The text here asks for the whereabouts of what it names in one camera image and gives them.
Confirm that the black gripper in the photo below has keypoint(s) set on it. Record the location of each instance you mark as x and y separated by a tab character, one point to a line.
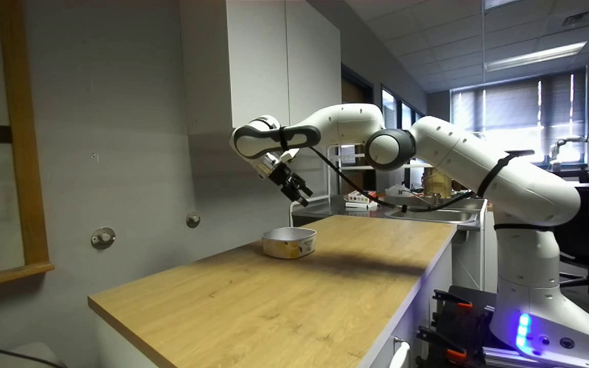
283	174

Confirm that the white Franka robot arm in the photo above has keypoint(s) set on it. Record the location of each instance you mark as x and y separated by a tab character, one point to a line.
512	184

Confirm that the white bowl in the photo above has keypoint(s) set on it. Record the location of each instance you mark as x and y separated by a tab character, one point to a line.
288	246

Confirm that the narrow white cabinet door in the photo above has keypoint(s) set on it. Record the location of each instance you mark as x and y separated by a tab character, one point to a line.
256	63

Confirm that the red black clamp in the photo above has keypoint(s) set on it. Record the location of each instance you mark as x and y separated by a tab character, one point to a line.
450	348
464	307

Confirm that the window with blinds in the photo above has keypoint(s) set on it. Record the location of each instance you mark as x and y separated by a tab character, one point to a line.
512	115

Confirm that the ceiling light panel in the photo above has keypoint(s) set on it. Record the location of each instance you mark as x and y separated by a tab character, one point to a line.
534	55

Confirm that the wood-framed whiteboard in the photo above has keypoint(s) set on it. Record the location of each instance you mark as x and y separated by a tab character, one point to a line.
19	135

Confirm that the round metal wall knob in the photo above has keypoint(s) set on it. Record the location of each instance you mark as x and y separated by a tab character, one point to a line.
192	221
103	237

